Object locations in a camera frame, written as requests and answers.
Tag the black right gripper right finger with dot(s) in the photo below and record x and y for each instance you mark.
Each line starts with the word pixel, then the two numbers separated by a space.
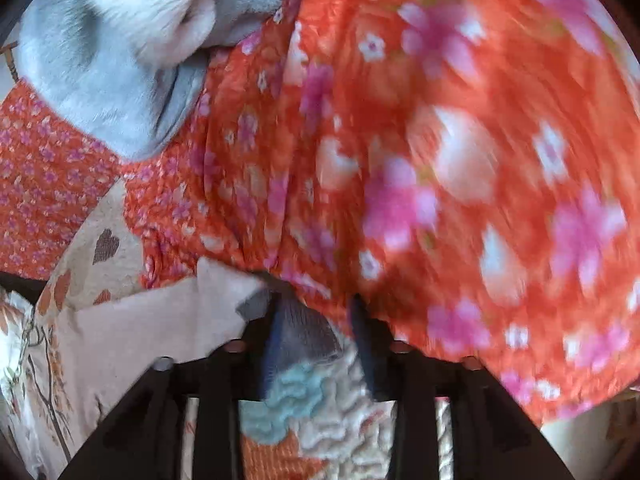
pixel 492 437

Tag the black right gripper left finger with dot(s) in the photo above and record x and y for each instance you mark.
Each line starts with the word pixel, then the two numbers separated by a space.
pixel 142 436

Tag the pale pink garment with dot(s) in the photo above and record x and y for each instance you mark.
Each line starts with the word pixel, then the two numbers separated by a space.
pixel 99 351

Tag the orange floral garment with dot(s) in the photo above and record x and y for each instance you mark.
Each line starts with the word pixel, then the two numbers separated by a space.
pixel 471 167

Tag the grey white clothing pile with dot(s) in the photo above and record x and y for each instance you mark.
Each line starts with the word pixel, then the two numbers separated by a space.
pixel 127 73

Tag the white floral pillow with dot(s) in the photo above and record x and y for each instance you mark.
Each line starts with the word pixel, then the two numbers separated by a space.
pixel 18 422

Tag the heart pattern quilt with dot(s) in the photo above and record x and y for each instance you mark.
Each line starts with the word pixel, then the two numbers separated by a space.
pixel 317 421

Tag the red floral pillow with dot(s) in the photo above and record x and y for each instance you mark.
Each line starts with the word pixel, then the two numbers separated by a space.
pixel 52 176

